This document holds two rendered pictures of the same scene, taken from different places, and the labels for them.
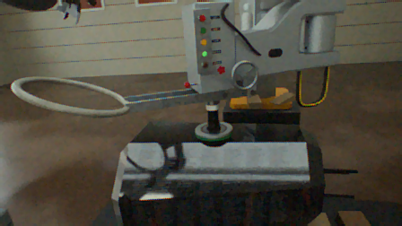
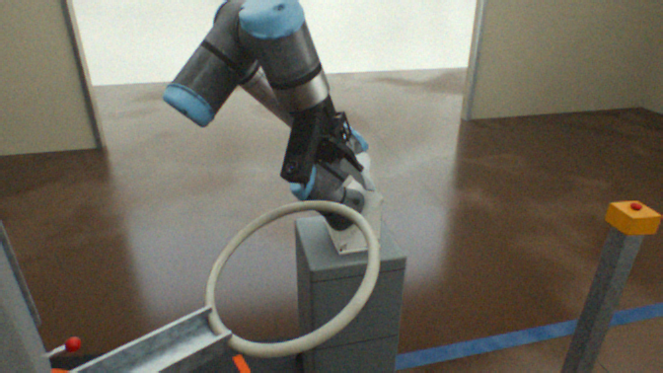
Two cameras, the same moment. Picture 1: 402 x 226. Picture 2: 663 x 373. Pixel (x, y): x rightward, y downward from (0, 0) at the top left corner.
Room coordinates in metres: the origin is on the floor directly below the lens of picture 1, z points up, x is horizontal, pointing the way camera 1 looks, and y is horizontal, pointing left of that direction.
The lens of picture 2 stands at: (2.04, 0.31, 1.86)
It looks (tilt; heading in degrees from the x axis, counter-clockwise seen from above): 26 degrees down; 158
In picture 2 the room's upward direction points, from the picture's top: straight up
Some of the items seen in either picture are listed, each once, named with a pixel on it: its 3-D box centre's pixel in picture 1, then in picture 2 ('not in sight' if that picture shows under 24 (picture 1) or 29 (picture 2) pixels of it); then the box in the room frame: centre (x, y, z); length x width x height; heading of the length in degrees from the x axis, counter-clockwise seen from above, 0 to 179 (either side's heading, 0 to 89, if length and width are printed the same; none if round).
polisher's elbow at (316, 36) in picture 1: (316, 33); not in sight; (1.53, -0.71, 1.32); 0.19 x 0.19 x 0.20
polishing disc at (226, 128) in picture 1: (214, 129); not in sight; (1.34, -0.08, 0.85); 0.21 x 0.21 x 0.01
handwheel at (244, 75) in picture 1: (241, 73); not in sight; (1.26, -0.23, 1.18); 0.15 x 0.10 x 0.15; 106
